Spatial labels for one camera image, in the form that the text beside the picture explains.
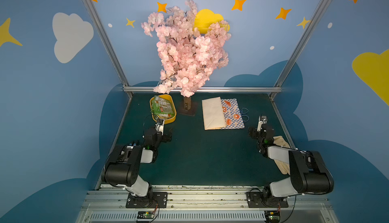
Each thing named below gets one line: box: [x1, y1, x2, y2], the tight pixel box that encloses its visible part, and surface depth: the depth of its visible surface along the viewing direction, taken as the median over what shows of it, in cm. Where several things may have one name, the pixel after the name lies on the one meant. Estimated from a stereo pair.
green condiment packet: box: [150, 94, 175, 120], surface depth 109 cm
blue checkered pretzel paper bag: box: [201, 96, 245, 131], surface depth 110 cm
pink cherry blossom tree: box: [141, 0, 232, 117], surface depth 72 cm
